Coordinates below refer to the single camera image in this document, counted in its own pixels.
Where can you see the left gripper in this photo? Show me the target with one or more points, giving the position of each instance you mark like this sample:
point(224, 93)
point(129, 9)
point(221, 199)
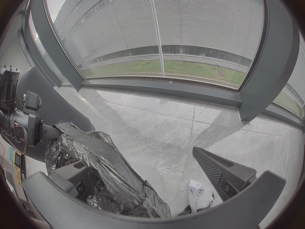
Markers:
point(28, 127)

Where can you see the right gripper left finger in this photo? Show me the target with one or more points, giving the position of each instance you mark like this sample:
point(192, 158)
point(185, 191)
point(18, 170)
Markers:
point(73, 175)

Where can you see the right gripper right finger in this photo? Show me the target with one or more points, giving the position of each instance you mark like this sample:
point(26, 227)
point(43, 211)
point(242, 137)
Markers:
point(228, 173)

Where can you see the white printed wrapper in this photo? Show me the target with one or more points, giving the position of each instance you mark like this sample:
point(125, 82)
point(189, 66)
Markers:
point(199, 194)

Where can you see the black plastic bag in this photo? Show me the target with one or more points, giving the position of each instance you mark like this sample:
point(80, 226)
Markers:
point(114, 170)

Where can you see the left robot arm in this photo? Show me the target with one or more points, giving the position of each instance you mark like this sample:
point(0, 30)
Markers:
point(8, 87)

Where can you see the dark grey round chair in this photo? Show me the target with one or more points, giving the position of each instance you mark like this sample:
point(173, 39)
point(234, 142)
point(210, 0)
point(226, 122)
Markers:
point(62, 104)

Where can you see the window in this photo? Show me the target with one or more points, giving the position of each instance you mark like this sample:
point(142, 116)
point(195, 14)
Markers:
point(143, 85)

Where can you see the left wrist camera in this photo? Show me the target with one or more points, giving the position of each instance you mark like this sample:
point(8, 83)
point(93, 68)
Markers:
point(32, 101)

